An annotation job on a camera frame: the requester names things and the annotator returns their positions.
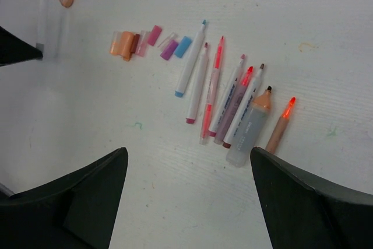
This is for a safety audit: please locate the dark red pen cap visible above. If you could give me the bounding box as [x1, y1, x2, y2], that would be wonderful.
[130, 33, 140, 54]

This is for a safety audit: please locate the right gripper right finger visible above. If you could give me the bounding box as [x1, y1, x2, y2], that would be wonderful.
[250, 147, 372, 248]

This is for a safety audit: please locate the clear red pen cap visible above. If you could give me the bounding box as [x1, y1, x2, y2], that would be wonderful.
[158, 32, 177, 51]

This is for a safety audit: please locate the white dark red pen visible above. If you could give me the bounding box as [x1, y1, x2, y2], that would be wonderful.
[223, 64, 265, 149]

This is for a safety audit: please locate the blue pen cap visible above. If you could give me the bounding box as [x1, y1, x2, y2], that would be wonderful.
[173, 36, 192, 58]

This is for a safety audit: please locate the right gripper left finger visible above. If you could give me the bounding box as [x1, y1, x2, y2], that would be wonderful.
[1, 148, 128, 248]

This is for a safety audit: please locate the peach barrel orange pen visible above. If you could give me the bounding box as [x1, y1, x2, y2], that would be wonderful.
[265, 97, 296, 154]

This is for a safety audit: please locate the white purple pen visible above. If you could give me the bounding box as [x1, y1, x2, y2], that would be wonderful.
[186, 42, 209, 124]

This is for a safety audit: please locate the clear orange pen cap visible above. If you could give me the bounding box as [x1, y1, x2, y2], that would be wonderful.
[110, 31, 122, 56]

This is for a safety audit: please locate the mauve barrel red pen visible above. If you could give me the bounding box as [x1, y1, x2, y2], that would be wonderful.
[214, 66, 254, 145]

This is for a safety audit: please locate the white grey capped pen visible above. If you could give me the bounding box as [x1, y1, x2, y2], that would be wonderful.
[36, 0, 49, 53]

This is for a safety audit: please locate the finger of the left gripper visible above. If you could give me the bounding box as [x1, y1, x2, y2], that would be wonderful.
[0, 27, 43, 67]

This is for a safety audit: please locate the pink capped pen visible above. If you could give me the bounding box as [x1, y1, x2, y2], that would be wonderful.
[208, 54, 245, 137]

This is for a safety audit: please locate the translucent pink pen cap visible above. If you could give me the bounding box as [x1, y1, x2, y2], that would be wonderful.
[135, 30, 150, 57]

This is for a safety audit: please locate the white blue pen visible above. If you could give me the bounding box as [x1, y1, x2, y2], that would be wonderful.
[175, 19, 207, 97]

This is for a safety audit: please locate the purple pen cap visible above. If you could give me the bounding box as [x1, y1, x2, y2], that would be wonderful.
[160, 40, 179, 61]

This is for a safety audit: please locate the orange highlighter cap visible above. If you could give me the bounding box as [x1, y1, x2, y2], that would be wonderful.
[118, 31, 134, 61]

